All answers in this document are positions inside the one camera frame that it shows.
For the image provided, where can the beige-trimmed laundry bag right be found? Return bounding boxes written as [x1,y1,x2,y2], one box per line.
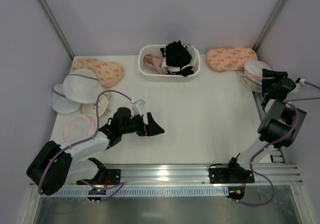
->
[240,72,262,93]

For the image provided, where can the beige laundry bag left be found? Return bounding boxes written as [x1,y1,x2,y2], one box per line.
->
[80,92,112,117]

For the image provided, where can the pink bra in basket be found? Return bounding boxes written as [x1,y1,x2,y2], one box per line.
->
[143,54,166,75]

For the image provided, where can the white slotted cable duct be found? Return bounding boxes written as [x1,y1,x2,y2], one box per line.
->
[52,186,229,198]

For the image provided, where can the blue-trimmed mesh bag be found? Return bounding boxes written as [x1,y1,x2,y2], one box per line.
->
[62,68,103,104]
[51,84,81,115]

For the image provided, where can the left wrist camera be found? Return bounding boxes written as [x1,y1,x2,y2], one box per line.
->
[130,99,146,116]

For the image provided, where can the pink-trimmed mesh laundry bag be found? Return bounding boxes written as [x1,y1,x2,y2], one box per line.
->
[243,60,272,80]

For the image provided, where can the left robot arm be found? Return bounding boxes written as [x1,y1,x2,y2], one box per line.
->
[26,107,165,196]

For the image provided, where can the blue-trimmed mesh bag top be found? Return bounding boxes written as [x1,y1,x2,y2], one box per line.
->
[62,68,103,104]

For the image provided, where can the frame post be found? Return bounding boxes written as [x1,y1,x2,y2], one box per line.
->
[252,0,288,52]
[37,0,75,59]

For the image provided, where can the left frame post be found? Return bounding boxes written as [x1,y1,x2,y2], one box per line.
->
[37,0,75,59]

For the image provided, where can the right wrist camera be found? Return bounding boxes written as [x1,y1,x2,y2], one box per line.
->
[291,77,306,93]

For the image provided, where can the right frame post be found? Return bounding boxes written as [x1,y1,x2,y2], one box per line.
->
[252,0,288,52]

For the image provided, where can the aluminium mounting rail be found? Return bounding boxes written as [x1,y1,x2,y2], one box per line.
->
[106,163,303,187]

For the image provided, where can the blue-trimmed mesh bag lower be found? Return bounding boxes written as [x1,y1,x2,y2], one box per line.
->
[51,84,81,115]

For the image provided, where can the floral pad left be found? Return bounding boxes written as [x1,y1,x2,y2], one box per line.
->
[71,58,124,88]

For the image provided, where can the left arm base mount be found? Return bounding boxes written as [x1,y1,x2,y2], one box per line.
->
[84,169,121,186]

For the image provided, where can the pink-trimmed flat mesh bag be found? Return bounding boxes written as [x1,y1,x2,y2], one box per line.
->
[63,114,98,143]

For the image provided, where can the white plastic basket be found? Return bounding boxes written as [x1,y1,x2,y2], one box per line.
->
[138,41,201,82]

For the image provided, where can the floral pad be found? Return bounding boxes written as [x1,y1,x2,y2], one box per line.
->
[206,47,258,72]
[71,58,124,88]

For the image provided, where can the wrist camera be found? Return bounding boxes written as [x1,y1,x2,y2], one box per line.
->
[130,99,146,116]
[291,77,306,93]

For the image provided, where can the floral pad right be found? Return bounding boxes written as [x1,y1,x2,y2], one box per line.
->
[206,47,258,72]

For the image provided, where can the black bra in basket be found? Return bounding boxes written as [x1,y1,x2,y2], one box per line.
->
[160,40,194,77]

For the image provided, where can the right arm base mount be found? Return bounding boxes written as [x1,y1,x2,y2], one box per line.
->
[208,164,255,184]

